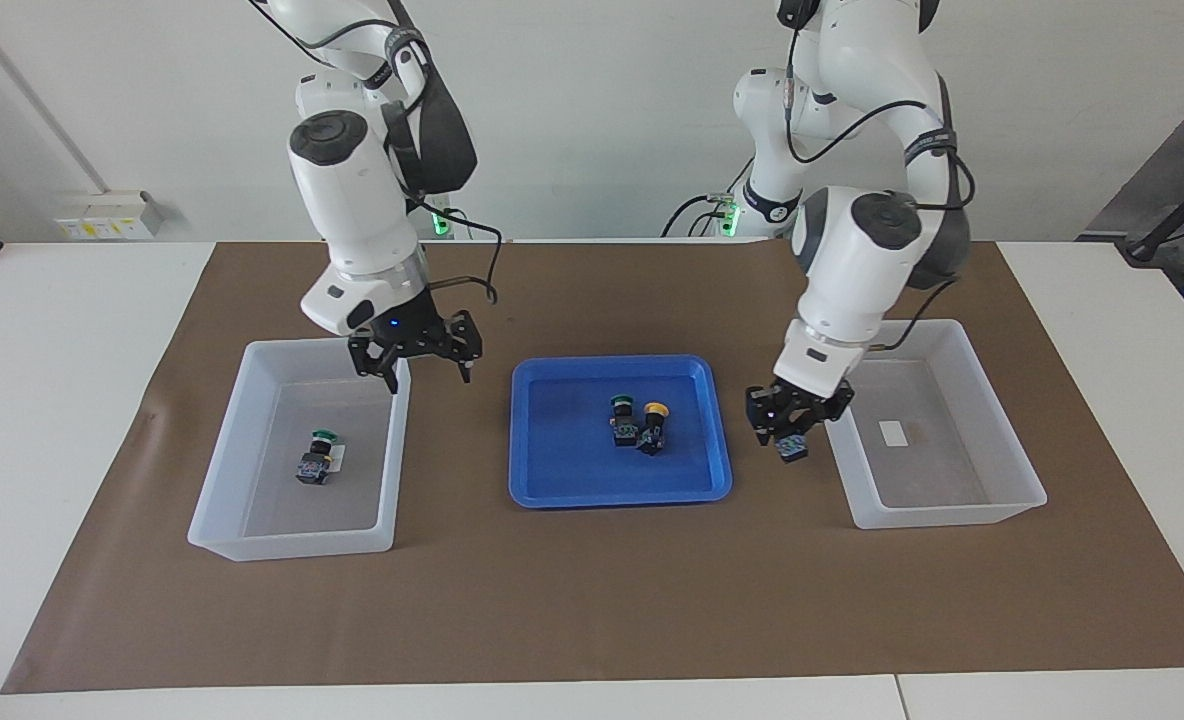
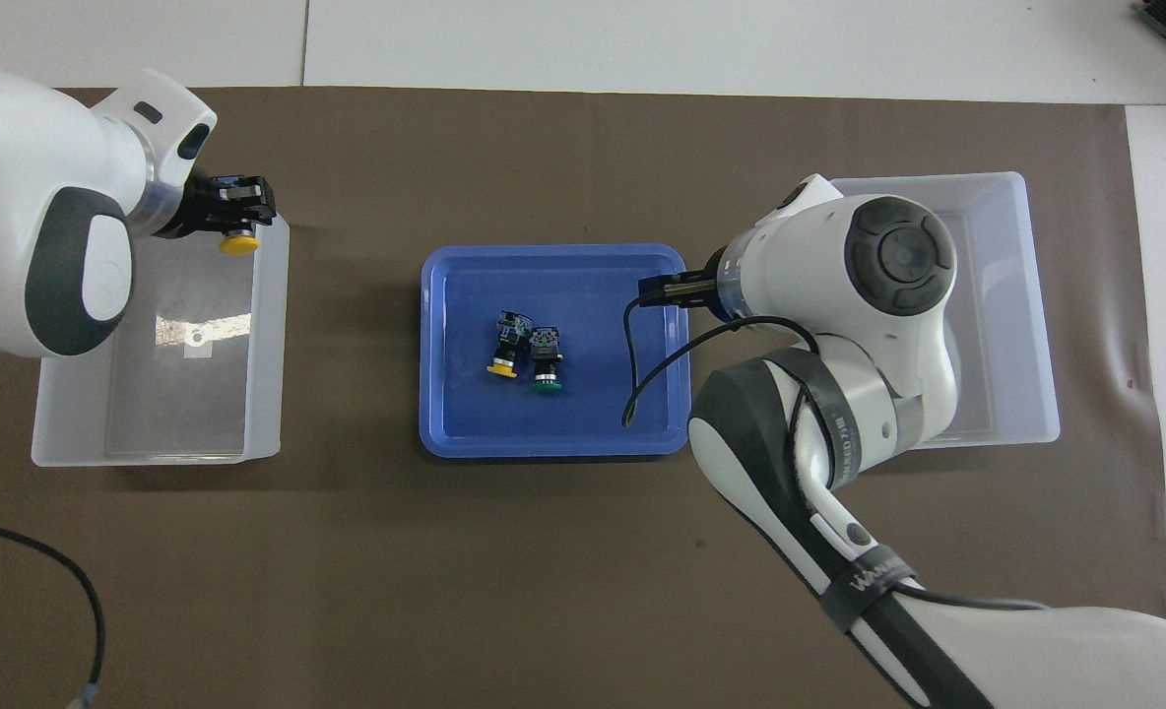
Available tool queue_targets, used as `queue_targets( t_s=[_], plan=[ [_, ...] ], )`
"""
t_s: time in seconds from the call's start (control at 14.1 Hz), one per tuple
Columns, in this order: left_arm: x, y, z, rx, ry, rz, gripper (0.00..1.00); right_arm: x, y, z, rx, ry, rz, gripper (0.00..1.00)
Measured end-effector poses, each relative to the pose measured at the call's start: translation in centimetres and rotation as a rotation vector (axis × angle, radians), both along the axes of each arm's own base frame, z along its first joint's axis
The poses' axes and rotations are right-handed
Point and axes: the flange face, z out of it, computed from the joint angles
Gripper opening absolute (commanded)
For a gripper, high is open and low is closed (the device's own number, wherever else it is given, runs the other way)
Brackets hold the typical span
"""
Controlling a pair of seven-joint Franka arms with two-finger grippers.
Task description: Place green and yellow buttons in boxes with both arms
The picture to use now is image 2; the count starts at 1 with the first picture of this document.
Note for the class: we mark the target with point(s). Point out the yellow push button switch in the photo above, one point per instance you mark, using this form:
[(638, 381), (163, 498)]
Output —
[(509, 340), (239, 245)]

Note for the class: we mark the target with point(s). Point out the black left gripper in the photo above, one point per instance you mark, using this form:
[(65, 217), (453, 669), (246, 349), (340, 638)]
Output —
[(189, 209)]

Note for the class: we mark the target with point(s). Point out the green push button switch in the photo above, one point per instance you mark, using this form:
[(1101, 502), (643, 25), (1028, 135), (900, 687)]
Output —
[(545, 350)]

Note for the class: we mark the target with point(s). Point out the brown table mat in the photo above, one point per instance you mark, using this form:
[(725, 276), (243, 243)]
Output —
[(347, 551)]

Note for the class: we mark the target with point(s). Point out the translucent white plastic box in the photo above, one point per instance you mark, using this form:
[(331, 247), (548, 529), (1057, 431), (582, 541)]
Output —
[(268, 394), (1026, 295)]

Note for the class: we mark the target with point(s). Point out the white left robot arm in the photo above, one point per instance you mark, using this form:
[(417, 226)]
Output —
[(22, 197)]

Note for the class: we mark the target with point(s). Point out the blue plastic tray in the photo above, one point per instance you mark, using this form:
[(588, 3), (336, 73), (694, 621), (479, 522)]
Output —
[(465, 414)]

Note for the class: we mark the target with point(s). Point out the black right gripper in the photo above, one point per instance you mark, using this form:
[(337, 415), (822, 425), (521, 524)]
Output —
[(706, 303)]

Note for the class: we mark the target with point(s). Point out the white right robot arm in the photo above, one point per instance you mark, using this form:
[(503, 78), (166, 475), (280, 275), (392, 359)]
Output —
[(800, 256)]

